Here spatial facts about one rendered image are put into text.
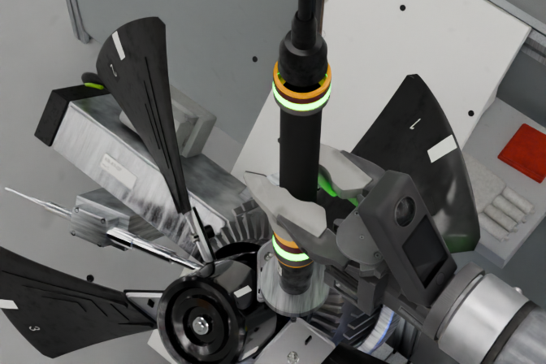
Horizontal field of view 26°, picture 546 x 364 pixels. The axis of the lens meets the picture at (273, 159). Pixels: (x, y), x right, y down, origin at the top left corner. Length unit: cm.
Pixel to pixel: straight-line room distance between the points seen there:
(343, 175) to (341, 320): 47
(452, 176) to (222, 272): 30
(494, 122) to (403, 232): 104
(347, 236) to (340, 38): 57
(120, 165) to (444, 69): 44
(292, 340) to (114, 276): 141
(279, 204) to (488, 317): 20
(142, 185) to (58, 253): 126
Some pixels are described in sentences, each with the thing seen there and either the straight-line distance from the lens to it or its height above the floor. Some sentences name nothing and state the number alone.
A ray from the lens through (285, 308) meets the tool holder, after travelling 117.
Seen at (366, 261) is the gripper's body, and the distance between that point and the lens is 97.
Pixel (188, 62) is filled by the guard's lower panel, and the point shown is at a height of 25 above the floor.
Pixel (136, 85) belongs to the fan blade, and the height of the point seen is 133.
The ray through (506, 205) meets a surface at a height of 88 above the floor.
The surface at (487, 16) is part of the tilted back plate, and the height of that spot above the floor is 135.
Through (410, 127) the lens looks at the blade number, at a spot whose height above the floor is 140.
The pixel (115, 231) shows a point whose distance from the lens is 155.
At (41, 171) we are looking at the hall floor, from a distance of 292.
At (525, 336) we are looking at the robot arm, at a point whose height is 160.
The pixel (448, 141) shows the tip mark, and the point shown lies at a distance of 123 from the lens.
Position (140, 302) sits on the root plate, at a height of 115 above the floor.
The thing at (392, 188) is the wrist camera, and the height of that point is 168.
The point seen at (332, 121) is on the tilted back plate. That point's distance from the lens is 153.
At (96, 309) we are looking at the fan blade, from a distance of 150.
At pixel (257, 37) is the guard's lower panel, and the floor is 52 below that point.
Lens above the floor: 246
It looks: 58 degrees down
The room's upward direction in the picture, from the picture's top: straight up
